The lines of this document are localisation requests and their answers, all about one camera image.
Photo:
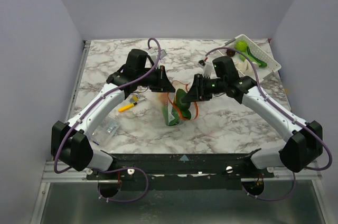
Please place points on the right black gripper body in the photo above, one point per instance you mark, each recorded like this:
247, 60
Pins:
198, 88

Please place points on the orange peach toy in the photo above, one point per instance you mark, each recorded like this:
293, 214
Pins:
163, 98

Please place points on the dark green avocado toy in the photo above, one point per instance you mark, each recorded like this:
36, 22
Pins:
180, 94

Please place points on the clear zip bag orange zipper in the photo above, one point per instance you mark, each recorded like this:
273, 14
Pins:
194, 109

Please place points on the white green bok choy toy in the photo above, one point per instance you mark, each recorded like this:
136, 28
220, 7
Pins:
173, 116

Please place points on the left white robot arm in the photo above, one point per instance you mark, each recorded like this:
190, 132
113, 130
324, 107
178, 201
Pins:
70, 141

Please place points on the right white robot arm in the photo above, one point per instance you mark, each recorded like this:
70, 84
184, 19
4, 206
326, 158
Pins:
302, 139

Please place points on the white dumpling toy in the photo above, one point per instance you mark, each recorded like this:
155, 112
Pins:
244, 67

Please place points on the white perforated plastic basket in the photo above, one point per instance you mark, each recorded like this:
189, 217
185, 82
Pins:
263, 73

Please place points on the green leafy vegetable toy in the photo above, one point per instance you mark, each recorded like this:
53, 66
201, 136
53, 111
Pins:
254, 59

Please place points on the green cabbage toy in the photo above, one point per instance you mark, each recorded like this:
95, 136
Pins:
241, 46

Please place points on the clear plastic screw box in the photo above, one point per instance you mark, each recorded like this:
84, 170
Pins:
105, 131

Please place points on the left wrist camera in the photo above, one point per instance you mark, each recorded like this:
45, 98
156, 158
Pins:
154, 54

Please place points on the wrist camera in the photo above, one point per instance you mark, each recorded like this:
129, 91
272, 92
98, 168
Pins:
207, 68
154, 54

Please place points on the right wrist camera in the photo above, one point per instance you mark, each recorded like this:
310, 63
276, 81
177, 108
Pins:
207, 68

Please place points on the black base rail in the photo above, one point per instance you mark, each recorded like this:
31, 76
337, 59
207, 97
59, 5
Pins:
179, 172

